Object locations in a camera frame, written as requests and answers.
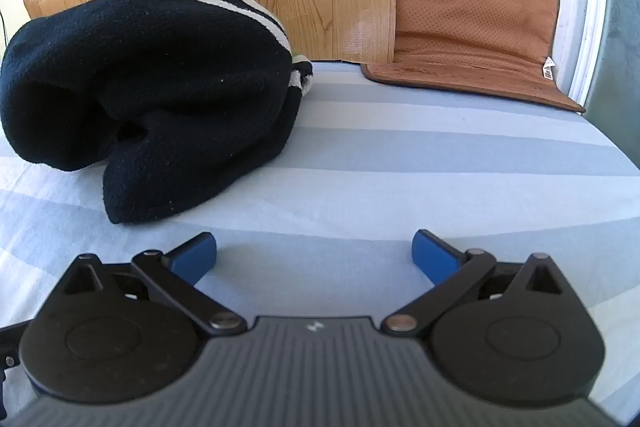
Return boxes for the white window frame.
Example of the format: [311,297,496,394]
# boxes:
[559,0,640,108]

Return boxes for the blue striped bed sheet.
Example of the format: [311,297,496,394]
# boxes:
[0,59,640,408]

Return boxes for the brown perforated seat mat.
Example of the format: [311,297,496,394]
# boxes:
[361,0,587,114]

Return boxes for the black garment with white stripes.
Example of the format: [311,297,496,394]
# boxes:
[0,0,315,226]

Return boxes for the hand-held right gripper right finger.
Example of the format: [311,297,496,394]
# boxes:
[382,230,581,337]

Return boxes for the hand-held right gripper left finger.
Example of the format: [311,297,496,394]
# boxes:
[62,232,248,336]

